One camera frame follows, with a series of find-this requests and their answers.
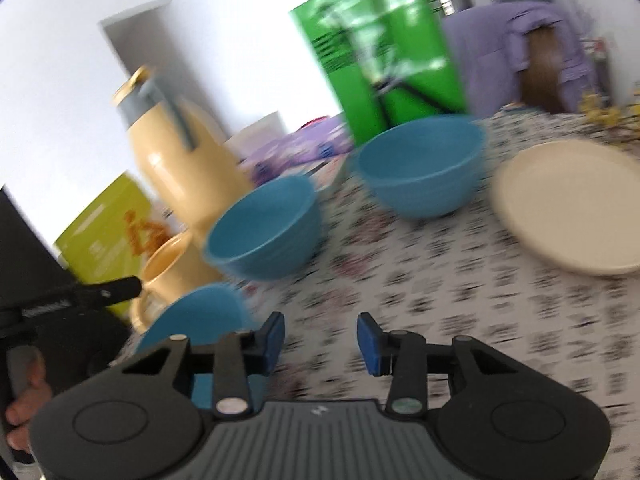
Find green paper bag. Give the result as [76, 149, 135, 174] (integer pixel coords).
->
[289, 0, 468, 148]

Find cream plate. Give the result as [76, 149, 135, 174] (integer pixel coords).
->
[490, 139, 640, 276]

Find opened purple tissue pack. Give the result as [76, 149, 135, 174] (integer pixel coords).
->
[225, 112, 301, 186]

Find brown wooden chair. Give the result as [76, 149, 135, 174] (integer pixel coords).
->
[520, 25, 573, 113]

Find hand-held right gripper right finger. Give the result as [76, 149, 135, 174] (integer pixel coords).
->
[356, 311, 521, 419]

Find yellow thermos jug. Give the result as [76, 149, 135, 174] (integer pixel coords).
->
[112, 65, 256, 241]

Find yellow mug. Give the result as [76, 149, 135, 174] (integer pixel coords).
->
[129, 232, 226, 333]

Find person's left hand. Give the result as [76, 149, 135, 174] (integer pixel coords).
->
[2, 360, 53, 453]

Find calligraphy printed tablecloth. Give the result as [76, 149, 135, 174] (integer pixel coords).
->
[115, 105, 640, 480]

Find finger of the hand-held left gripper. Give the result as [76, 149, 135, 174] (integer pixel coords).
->
[70, 276, 143, 312]

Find blue bowl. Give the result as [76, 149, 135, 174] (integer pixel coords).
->
[356, 115, 488, 218]
[135, 282, 273, 411]
[205, 176, 323, 281]

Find yellow-green cardboard box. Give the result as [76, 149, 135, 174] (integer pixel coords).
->
[54, 171, 168, 318]

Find yellow flower branches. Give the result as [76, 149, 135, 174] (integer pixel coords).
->
[577, 80, 640, 146]

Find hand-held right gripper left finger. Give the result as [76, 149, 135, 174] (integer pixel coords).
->
[122, 311, 287, 420]

